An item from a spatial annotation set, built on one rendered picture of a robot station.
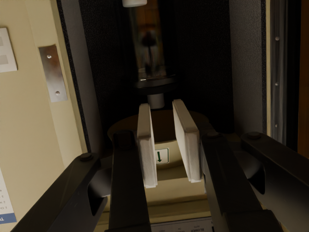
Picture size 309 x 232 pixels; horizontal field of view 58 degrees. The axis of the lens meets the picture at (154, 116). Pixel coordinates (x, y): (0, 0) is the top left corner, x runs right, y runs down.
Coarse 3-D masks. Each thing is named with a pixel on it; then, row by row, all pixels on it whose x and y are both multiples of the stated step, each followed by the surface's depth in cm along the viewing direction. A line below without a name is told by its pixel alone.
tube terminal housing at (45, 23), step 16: (32, 0) 33; (48, 0) 33; (32, 16) 34; (48, 16) 34; (32, 32) 34; (48, 32) 34; (64, 48) 38; (64, 64) 38; (64, 80) 36; (48, 96) 37; (64, 112) 37; (64, 128) 38; (80, 128) 41; (64, 144) 38; (80, 144) 39; (64, 160) 39; (160, 176) 42; (176, 176) 41; (160, 192) 41; (176, 192) 41; (192, 192) 41
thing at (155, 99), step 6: (174, 84) 43; (132, 90) 44; (138, 90) 43; (144, 90) 43; (150, 90) 42; (156, 90) 43; (162, 90) 43; (168, 90) 44; (150, 96) 46; (156, 96) 46; (162, 96) 46; (150, 102) 46; (156, 102) 46; (162, 102) 46; (150, 108) 47; (156, 108) 46
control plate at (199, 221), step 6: (210, 216) 39; (162, 222) 39; (168, 222) 39; (174, 222) 39; (180, 222) 39; (186, 222) 39; (192, 222) 38; (198, 222) 38; (204, 222) 38; (210, 222) 38; (156, 228) 38; (162, 228) 38; (168, 228) 38; (174, 228) 38; (180, 228) 38; (186, 228) 38; (192, 228) 38; (198, 228) 38; (204, 228) 38; (210, 228) 38
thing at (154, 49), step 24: (120, 0) 40; (144, 0) 39; (168, 0) 40; (120, 24) 41; (144, 24) 39; (168, 24) 41; (120, 48) 44; (144, 48) 40; (168, 48) 41; (144, 72) 41; (168, 72) 42
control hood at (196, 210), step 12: (180, 204) 41; (192, 204) 41; (204, 204) 40; (108, 216) 40; (156, 216) 39; (168, 216) 39; (180, 216) 39; (192, 216) 39; (204, 216) 39; (96, 228) 39; (108, 228) 39
